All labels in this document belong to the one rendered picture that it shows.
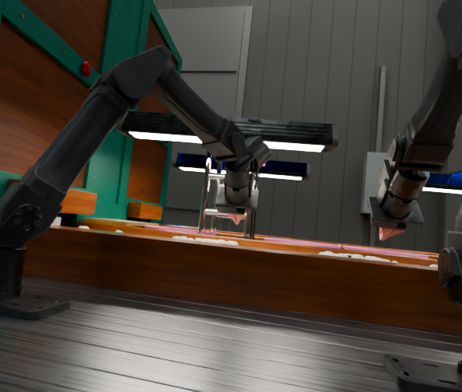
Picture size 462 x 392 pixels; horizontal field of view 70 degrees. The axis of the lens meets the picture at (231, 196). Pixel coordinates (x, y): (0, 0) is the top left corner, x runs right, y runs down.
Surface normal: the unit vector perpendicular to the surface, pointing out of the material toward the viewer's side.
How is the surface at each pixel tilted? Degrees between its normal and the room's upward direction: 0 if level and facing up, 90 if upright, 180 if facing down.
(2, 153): 90
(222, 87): 90
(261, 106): 90
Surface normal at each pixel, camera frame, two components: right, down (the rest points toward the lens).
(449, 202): -0.20, -0.11
